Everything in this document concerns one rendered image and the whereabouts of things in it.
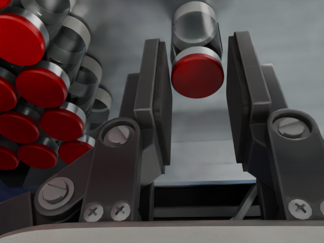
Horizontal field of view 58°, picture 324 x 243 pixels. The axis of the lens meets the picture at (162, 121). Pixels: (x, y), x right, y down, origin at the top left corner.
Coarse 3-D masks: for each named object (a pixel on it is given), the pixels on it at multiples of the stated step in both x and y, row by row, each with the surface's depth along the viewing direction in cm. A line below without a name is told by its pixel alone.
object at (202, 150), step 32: (96, 0) 14; (128, 0) 14; (160, 0) 14; (192, 0) 14; (224, 0) 14; (256, 0) 14; (288, 0) 13; (320, 0) 13; (96, 32) 15; (128, 32) 15; (160, 32) 15; (224, 32) 15; (256, 32) 15; (288, 32) 15; (320, 32) 15; (128, 64) 16; (224, 64) 16; (288, 64) 16; (320, 64) 16; (224, 96) 18; (288, 96) 18; (320, 96) 18; (192, 128) 20; (224, 128) 20; (320, 128) 19; (192, 160) 20; (224, 160) 20
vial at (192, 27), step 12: (180, 12) 13; (192, 12) 13; (204, 12) 13; (180, 24) 13; (192, 24) 12; (204, 24) 12; (216, 24) 13; (180, 36) 12; (192, 36) 12; (204, 36) 11; (216, 36) 12; (180, 48) 12; (192, 48) 11; (204, 48) 11; (216, 48) 12
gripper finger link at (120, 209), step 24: (120, 120) 8; (96, 144) 8; (120, 144) 8; (96, 168) 7; (120, 168) 7; (96, 192) 7; (120, 192) 7; (144, 192) 9; (96, 216) 6; (120, 216) 6; (144, 216) 9
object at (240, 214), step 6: (252, 186) 21; (252, 192) 22; (246, 198) 21; (252, 198) 23; (240, 204) 21; (246, 204) 22; (240, 210) 20; (246, 210) 23; (234, 216) 20; (240, 216) 22
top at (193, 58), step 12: (180, 60) 11; (192, 60) 11; (204, 60) 11; (216, 60) 11; (180, 72) 11; (192, 72) 11; (204, 72) 11; (216, 72) 11; (180, 84) 11; (192, 84) 12; (204, 84) 11; (216, 84) 11; (192, 96) 12; (204, 96) 12
